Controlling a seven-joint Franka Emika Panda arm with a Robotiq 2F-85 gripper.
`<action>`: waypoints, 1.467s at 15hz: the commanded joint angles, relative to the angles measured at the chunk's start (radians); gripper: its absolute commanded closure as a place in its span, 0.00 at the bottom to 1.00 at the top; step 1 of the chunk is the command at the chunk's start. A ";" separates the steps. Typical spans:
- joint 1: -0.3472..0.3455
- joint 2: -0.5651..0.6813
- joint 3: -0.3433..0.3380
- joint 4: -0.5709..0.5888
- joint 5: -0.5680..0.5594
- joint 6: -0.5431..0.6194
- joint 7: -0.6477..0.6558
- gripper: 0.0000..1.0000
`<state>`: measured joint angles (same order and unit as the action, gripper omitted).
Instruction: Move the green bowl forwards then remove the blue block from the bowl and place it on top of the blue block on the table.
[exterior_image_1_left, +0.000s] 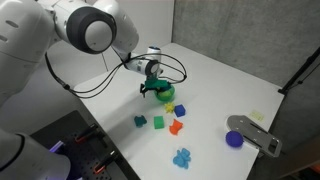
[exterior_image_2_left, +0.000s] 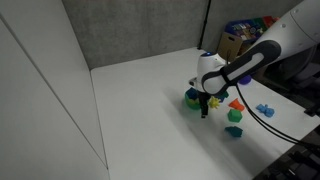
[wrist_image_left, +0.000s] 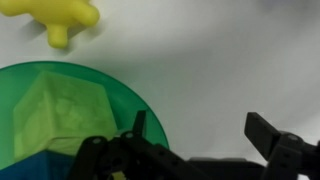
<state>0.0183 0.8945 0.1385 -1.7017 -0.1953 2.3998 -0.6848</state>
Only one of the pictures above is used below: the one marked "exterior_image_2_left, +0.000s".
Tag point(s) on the blue block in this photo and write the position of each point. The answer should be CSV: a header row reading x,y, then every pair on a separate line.
x,y
191,93

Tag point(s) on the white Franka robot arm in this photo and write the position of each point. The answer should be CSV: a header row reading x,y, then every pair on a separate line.
x,y
246,63

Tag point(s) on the green wrist camera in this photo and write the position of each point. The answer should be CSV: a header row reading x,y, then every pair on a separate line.
x,y
223,96

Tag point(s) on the black tripod stand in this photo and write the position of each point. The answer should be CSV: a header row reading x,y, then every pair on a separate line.
x,y
204,25

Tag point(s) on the green bowl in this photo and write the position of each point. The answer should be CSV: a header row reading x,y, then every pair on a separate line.
x,y
192,104

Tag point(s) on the purple ball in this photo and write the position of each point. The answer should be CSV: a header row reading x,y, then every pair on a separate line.
x,y
246,80

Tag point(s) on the orange toy figure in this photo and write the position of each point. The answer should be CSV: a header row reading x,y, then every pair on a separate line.
x,y
236,104

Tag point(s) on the green block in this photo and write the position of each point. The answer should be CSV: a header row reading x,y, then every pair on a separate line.
x,y
234,115

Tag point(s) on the light blue toy figure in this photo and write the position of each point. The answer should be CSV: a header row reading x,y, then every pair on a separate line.
x,y
265,110

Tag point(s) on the yellow spiky star toy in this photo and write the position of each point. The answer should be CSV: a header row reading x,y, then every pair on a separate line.
x,y
213,103

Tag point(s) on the colourful toy box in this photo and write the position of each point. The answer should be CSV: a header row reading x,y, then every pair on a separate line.
x,y
248,28

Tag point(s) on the cardboard box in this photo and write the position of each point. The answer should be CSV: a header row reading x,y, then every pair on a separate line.
x,y
228,45

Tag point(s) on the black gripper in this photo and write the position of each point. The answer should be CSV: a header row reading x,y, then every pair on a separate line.
x,y
202,95

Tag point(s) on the teal toy figure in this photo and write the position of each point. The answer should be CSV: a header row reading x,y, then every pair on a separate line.
x,y
234,131

